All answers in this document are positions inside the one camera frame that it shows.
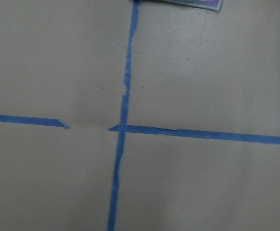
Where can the folded grey cloth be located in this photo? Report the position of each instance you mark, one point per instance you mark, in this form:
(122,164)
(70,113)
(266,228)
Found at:
(213,5)

